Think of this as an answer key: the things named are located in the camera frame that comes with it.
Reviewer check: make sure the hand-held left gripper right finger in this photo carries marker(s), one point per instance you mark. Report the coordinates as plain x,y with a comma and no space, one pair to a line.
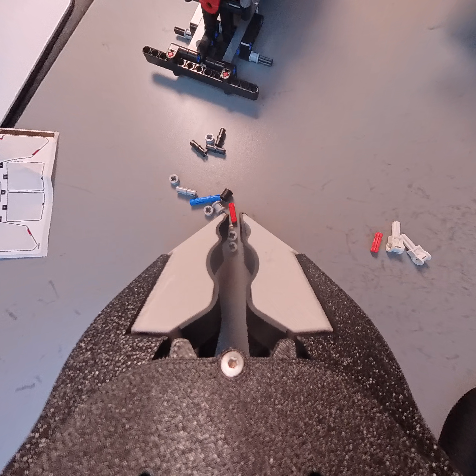
290,290

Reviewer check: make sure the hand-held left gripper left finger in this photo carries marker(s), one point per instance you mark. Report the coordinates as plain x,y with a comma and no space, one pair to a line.
178,286

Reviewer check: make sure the cluster of small lego pieces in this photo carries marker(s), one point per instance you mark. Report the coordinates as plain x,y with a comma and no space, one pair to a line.
204,200

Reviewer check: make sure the red lego axle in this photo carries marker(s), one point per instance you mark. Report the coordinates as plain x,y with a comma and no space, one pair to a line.
232,211
376,242

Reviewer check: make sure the white lego monster truck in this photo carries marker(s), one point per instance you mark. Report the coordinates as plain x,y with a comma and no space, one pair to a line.
193,67

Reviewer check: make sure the white sticker sheet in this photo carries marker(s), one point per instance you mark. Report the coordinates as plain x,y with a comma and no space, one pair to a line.
26,193

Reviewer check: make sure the black wrist rest pad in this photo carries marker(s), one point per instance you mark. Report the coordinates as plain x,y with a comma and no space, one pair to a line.
461,424

